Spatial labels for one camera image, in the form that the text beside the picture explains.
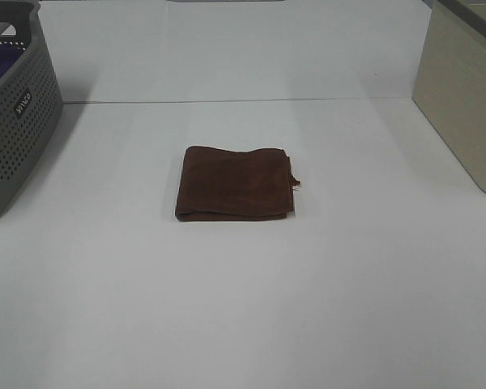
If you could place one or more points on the brown towel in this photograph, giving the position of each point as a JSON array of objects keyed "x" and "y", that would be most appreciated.
[{"x": 222, "y": 185}]

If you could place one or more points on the grey perforated laundry basket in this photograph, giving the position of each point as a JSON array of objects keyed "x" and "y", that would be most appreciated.
[{"x": 30, "y": 99}]

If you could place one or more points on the beige storage bin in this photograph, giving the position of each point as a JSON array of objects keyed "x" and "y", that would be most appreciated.
[{"x": 450, "y": 86}]

